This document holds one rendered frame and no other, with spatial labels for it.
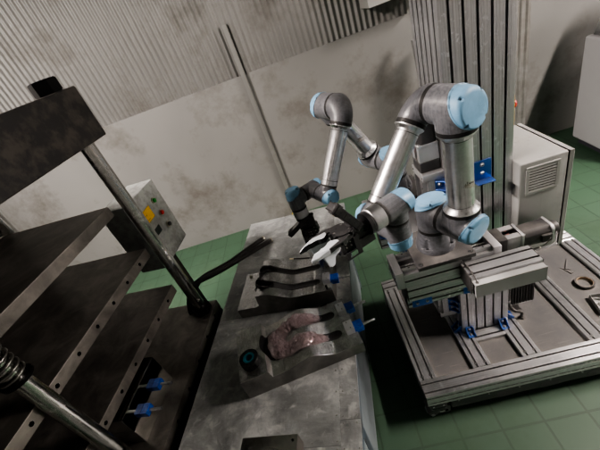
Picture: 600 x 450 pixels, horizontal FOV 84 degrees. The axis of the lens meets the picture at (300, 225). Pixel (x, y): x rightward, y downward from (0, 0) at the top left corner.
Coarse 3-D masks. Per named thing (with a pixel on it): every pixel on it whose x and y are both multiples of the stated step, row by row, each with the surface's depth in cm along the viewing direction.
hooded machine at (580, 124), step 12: (588, 36) 285; (588, 48) 287; (588, 60) 291; (588, 72) 294; (588, 84) 298; (588, 96) 302; (576, 108) 321; (588, 108) 305; (576, 120) 325; (588, 120) 309; (576, 132) 329; (588, 132) 313; (588, 144) 323
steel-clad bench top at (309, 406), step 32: (256, 224) 244; (288, 224) 230; (320, 224) 218; (256, 256) 211; (288, 256) 201; (224, 320) 175; (256, 320) 168; (224, 352) 157; (224, 384) 143; (288, 384) 134; (320, 384) 130; (352, 384) 126; (192, 416) 136; (224, 416) 131; (256, 416) 127; (288, 416) 123; (320, 416) 120; (352, 416) 116; (192, 448) 125; (224, 448) 121; (320, 448) 111; (352, 448) 108
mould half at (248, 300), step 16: (272, 272) 173; (304, 272) 172; (320, 272) 167; (336, 272) 176; (272, 288) 164; (304, 288) 162; (320, 288) 158; (336, 288) 166; (240, 304) 171; (256, 304) 167; (272, 304) 164; (288, 304) 164; (304, 304) 163; (320, 304) 162
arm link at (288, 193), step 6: (294, 186) 161; (288, 192) 157; (294, 192) 156; (300, 192) 159; (288, 198) 158; (294, 198) 157; (300, 198) 159; (306, 198) 161; (294, 204) 159; (300, 204) 160; (294, 210) 161; (300, 210) 161
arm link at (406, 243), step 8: (408, 224) 99; (376, 232) 109; (384, 232) 104; (392, 232) 100; (400, 232) 99; (408, 232) 100; (392, 240) 102; (400, 240) 101; (408, 240) 101; (392, 248) 105; (400, 248) 103; (408, 248) 103
